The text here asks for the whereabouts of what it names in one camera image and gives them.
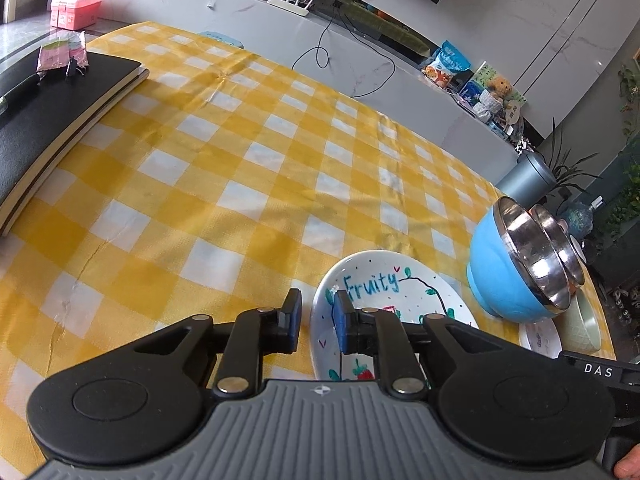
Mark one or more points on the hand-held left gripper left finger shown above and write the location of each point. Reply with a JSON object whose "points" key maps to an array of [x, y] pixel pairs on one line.
{"points": [[295, 322]]}

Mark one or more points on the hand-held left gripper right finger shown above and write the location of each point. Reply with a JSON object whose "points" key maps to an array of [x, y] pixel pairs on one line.
{"points": [[342, 325]]}

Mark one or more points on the white printed plate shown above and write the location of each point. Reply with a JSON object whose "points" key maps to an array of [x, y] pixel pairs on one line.
{"points": [[370, 270]]}

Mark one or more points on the green ceramic bowl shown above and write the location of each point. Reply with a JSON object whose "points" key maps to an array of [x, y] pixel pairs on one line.
{"points": [[582, 330]]}

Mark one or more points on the small white plate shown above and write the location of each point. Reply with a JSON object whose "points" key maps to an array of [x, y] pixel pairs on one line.
{"points": [[542, 337]]}

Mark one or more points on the blue steel-lined bowl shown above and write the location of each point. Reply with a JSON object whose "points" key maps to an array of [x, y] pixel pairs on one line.
{"points": [[500, 270]]}

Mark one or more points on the person's right hand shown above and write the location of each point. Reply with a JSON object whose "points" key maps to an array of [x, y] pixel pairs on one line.
{"points": [[630, 466]]}

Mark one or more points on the yellow checked tablecloth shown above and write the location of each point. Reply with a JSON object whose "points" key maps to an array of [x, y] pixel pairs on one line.
{"points": [[250, 160]]}

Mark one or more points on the blue water jug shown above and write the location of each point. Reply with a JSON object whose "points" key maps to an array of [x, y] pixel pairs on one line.
{"points": [[577, 217]]}

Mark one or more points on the grey trash can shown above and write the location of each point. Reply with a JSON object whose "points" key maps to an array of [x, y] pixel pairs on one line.
{"points": [[525, 180]]}

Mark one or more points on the green potted plant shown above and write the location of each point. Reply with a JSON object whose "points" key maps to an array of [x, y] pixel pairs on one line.
{"points": [[565, 170]]}

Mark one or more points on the blue snack bag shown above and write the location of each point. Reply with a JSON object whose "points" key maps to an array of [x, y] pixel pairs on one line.
{"points": [[447, 62]]}

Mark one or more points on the brown teddy bear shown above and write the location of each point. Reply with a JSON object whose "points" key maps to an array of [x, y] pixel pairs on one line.
{"points": [[498, 89]]}

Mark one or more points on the green printed card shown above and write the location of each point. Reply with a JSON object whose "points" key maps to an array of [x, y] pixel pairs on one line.
{"points": [[485, 76]]}

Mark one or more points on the light blue stool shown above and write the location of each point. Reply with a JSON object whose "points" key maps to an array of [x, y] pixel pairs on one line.
{"points": [[225, 38]]}

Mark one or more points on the leafy green plant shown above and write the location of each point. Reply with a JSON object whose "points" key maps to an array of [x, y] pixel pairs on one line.
{"points": [[630, 95]]}

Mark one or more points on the black notebook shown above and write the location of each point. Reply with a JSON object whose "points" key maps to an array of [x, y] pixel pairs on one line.
{"points": [[50, 120]]}

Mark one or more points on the black binder clip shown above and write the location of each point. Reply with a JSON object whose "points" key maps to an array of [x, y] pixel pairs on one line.
{"points": [[73, 69]]}

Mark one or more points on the pink packet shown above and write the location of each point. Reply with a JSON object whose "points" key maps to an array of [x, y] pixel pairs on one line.
{"points": [[55, 55]]}

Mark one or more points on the black pen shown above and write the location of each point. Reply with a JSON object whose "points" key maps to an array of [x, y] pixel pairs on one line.
{"points": [[20, 89]]}

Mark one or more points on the pink storage box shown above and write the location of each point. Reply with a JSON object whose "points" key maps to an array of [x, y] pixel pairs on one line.
{"points": [[75, 10]]}

